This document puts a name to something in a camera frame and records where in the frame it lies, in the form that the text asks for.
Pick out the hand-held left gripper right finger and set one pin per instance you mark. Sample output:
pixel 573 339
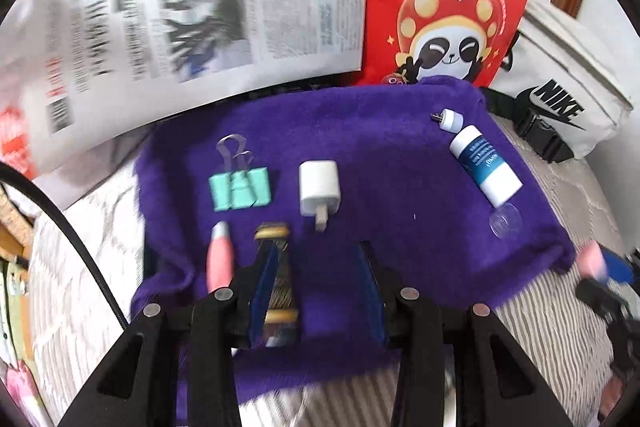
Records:
pixel 374 299

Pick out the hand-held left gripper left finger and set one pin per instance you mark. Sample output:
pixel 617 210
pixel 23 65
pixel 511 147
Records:
pixel 262 292

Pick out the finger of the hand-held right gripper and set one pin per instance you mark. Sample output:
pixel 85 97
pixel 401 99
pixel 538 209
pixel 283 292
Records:
pixel 617 269
pixel 597 294

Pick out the black bottle with gold label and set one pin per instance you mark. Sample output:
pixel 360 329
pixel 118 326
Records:
pixel 286 287

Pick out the pink eraser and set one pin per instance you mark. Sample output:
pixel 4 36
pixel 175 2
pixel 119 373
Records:
pixel 590 259

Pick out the pink tube with grey caps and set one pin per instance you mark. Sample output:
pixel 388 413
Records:
pixel 220 257

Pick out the white charger plug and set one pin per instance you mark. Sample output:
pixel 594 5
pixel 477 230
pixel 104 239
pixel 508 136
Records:
pixel 320 187

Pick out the white bottle with blue label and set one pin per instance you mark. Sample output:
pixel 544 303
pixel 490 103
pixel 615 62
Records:
pixel 485 167

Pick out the teal binder clip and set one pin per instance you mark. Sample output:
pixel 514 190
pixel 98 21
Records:
pixel 240 189

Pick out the purple towel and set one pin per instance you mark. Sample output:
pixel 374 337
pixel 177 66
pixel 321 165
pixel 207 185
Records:
pixel 400 187

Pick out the clear plastic cap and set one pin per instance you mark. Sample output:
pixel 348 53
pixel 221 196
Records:
pixel 506 222

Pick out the small white plug adapter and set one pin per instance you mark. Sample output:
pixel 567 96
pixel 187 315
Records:
pixel 452 121

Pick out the white bag with black logo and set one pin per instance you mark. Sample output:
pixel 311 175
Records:
pixel 590 57

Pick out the cardboard box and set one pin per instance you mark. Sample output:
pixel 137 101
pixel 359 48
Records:
pixel 12 212

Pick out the pink plastic bag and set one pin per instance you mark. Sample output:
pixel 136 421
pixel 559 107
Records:
pixel 17 392

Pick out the white plastic bag red logo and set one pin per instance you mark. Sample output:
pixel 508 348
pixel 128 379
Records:
pixel 12 137

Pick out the newspaper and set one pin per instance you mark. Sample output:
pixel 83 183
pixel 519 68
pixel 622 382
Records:
pixel 150 7

